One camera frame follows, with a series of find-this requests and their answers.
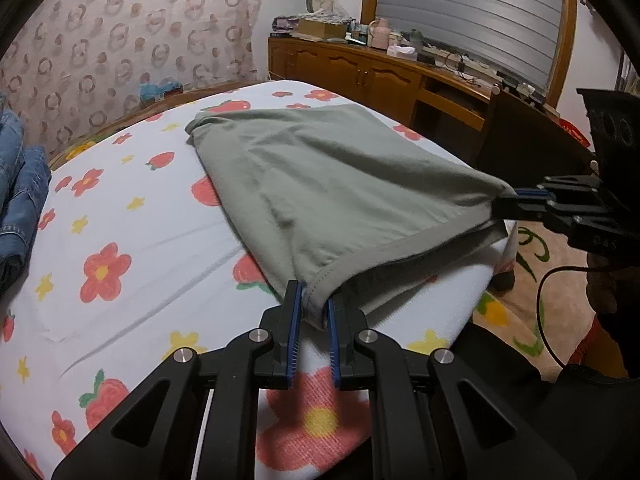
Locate patterned sheer curtain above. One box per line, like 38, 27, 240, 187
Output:
1, 0, 262, 156

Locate brown floral blanket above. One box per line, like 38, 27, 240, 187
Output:
473, 221, 594, 382

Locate black cable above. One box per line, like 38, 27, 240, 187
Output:
534, 264, 601, 369

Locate white tissue pack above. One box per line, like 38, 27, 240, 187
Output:
386, 44, 418, 61

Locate white floral bed sheet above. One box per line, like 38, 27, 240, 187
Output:
1, 81, 518, 479

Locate grey window blind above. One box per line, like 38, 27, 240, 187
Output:
376, 0, 563, 91

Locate pink kettle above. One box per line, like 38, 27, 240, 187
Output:
368, 18, 392, 51

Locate stack of folded blue jeans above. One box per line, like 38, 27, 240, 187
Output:
0, 92, 51, 294

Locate blue item behind bed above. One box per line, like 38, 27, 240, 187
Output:
139, 80, 183, 104

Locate wooden sideboard cabinet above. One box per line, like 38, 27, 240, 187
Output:
267, 34, 561, 162

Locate cardboard box on cabinet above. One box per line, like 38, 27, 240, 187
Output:
296, 18, 347, 40

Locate grey-green pants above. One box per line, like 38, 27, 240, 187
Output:
186, 104, 511, 330

